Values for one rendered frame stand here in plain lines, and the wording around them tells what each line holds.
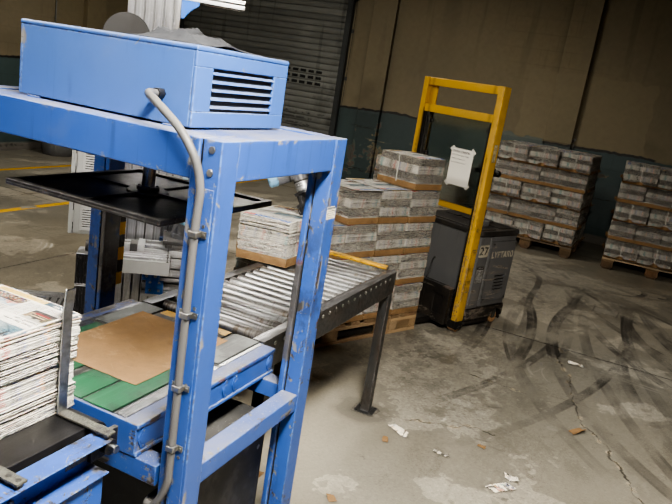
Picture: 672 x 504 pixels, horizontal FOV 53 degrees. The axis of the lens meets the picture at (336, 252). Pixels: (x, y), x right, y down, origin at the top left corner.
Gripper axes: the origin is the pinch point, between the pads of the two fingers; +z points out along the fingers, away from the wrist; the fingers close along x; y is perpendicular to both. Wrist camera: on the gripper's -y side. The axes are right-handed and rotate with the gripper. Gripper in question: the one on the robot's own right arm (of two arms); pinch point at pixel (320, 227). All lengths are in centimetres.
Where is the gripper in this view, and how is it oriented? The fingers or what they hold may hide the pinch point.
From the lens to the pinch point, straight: 337.1
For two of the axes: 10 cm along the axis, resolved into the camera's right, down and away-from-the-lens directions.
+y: -8.5, 2.7, 4.5
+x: -4.3, 1.6, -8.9
